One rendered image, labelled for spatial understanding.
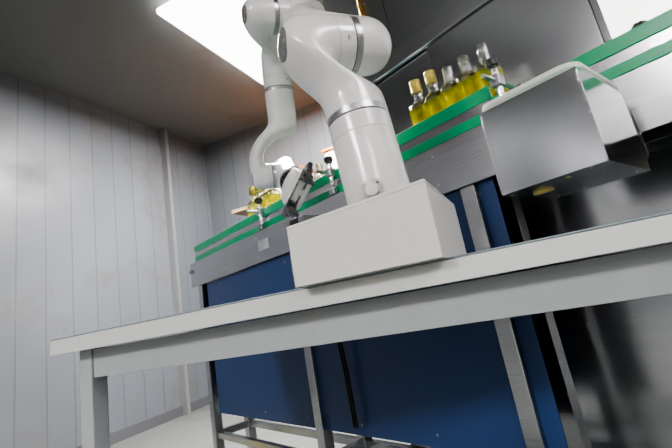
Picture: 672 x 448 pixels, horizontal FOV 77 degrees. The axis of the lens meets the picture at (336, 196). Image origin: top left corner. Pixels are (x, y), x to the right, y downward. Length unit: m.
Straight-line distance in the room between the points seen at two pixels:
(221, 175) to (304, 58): 4.36
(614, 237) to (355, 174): 0.39
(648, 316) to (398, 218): 0.76
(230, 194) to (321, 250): 4.36
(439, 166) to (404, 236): 0.49
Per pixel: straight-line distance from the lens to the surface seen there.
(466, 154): 1.04
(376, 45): 0.89
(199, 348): 0.91
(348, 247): 0.64
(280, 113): 1.30
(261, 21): 1.22
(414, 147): 1.16
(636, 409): 1.30
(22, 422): 3.70
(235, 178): 4.99
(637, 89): 1.02
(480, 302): 0.67
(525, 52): 1.34
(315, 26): 0.85
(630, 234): 0.63
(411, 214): 0.61
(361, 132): 0.75
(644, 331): 1.24
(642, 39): 1.07
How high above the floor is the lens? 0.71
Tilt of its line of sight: 14 degrees up
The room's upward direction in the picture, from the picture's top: 10 degrees counter-clockwise
